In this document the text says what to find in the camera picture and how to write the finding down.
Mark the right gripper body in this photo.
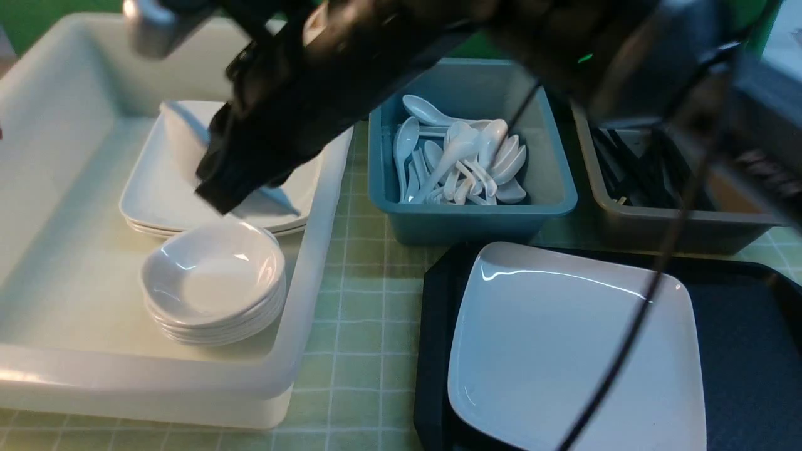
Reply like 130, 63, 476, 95
195, 1, 477, 214

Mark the large white rice plate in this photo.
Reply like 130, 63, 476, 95
447, 242, 707, 450

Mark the small white bowl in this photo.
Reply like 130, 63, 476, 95
160, 101, 304, 219

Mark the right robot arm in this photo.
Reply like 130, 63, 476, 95
195, 1, 800, 227

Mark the pile of white spoons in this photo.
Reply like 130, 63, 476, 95
392, 95, 529, 205

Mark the stack of white square plates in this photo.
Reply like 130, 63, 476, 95
120, 100, 323, 234

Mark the blue plastic bin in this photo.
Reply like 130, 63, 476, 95
368, 59, 578, 246

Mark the stack of small white bowls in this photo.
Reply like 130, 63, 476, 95
140, 220, 288, 346

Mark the large white plastic tub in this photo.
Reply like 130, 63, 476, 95
1, 13, 355, 429

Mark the green checked tablecloth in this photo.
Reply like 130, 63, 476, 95
0, 119, 802, 451

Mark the brown plastic bin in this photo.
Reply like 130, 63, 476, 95
572, 108, 780, 255

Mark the pile of black chopsticks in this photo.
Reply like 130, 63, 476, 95
590, 127, 690, 209

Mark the green backdrop cloth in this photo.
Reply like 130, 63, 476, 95
1, 1, 781, 59

